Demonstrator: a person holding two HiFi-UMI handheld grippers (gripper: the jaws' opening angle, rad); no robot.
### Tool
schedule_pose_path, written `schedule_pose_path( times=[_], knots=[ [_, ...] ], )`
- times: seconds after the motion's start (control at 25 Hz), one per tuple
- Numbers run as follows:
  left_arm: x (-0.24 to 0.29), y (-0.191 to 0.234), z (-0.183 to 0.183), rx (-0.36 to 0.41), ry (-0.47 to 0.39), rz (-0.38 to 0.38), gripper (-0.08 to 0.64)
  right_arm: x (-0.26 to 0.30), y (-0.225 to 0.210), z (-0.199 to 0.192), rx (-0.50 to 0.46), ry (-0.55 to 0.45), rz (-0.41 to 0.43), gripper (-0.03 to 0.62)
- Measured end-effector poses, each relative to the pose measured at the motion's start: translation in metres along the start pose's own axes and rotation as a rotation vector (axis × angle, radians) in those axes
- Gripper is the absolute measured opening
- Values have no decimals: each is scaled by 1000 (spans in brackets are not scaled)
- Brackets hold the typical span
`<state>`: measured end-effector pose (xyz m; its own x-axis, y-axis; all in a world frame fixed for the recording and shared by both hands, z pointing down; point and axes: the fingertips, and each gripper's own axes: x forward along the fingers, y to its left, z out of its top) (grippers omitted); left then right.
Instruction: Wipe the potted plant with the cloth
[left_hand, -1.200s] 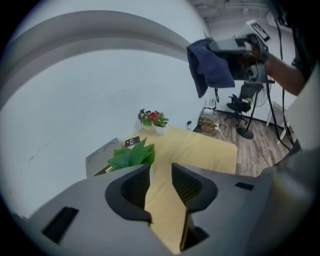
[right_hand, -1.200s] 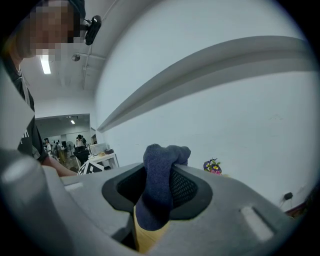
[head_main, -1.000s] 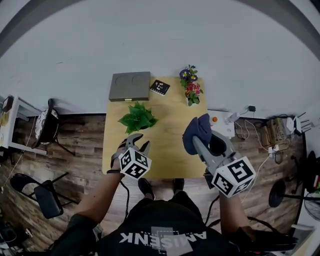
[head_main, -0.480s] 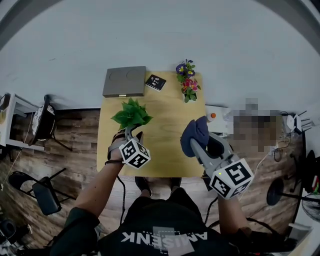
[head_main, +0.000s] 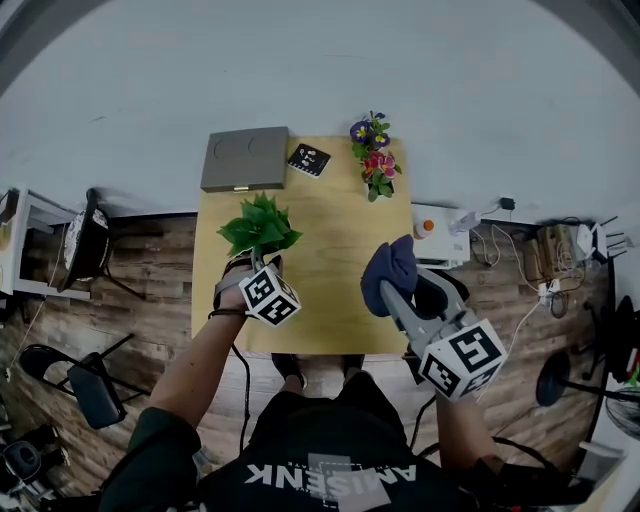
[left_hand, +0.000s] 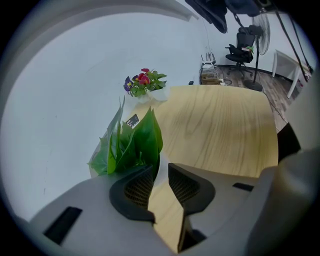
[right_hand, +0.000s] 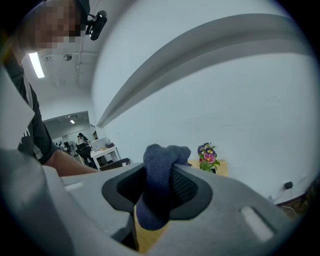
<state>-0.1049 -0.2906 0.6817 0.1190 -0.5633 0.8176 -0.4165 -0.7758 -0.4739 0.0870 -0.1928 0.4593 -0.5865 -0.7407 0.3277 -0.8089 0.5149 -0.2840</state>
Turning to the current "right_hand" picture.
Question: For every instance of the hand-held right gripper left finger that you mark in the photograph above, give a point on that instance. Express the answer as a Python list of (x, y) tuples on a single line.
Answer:
[(87, 195)]

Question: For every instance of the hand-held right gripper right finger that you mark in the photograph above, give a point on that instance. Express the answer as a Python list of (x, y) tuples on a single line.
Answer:
[(220, 225)]

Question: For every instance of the potted plant with colourful flowers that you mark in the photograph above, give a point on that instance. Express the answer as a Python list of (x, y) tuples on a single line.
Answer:
[(208, 158)]

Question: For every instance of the dark blue cloth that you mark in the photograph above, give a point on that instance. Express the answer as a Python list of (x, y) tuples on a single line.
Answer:
[(157, 180)]

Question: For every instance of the person's left forearm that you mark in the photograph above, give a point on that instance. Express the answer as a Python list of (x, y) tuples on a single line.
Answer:
[(71, 166)]

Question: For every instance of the black office chair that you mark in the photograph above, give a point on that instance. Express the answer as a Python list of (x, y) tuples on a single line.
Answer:
[(84, 153)]

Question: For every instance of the white table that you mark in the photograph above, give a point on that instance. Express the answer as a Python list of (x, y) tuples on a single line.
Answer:
[(105, 152)]

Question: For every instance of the standing fan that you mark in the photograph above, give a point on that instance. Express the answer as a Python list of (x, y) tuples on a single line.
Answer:
[(72, 146)]

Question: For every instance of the white box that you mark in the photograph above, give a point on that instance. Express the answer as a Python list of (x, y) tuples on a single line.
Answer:
[(98, 144)]

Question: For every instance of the small ceiling light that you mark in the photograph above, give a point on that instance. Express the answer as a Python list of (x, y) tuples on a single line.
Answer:
[(72, 121)]

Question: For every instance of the black power adapter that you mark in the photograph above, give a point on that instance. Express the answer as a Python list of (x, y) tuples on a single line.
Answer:
[(288, 185)]

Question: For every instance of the round ceiling smoke detector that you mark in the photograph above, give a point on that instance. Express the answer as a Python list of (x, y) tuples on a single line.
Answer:
[(67, 57)]

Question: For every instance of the long ceiling light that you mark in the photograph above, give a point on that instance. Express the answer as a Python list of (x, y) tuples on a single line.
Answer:
[(36, 65)]

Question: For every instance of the person's head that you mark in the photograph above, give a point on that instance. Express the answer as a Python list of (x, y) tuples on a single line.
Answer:
[(55, 25)]

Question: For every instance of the black head-mounted camera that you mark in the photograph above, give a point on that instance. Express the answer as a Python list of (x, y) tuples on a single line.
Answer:
[(98, 25)]

